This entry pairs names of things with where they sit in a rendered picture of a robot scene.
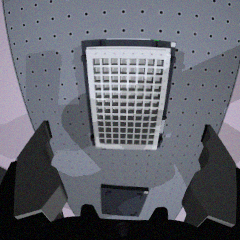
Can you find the white well plate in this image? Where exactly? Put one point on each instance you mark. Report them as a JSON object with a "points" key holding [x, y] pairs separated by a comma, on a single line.
{"points": [[123, 111]]}

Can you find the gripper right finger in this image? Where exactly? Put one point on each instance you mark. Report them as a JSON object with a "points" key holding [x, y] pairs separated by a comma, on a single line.
{"points": [[212, 199]]}

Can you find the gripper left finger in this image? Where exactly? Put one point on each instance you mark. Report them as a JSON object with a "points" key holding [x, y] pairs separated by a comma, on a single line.
{"points": [[32, 193]]}

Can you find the grey perforated base plate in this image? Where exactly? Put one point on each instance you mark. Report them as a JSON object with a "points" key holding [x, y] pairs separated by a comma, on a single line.
{"points": [[44, 38]]}

